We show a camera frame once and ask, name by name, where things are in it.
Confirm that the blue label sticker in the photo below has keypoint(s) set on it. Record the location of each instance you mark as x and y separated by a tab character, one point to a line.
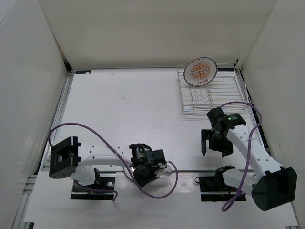
225	69
83	72

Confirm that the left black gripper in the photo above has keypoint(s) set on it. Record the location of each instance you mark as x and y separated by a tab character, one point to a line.
142	181

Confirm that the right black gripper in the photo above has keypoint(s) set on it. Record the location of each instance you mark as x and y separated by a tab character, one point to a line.
226	148

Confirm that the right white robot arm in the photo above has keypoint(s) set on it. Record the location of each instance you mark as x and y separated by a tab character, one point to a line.
264	179

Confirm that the orange sunburst plate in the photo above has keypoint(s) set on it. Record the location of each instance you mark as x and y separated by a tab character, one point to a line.
200	71

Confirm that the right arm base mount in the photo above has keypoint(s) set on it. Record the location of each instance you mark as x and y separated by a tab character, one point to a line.
213	188

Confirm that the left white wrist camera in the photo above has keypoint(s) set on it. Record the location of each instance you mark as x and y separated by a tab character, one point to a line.
163	171

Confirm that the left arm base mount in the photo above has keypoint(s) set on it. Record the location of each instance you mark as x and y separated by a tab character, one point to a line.
101	189

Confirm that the wire dish rack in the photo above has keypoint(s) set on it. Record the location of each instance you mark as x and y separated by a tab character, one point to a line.
227	86

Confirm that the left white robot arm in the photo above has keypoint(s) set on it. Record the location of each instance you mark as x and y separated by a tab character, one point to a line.
69	158

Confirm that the blue label sticker left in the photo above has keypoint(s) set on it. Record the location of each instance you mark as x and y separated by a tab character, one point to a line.
83	72

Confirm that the blue label sticker right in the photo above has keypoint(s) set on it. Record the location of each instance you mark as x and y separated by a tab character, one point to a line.
225	69

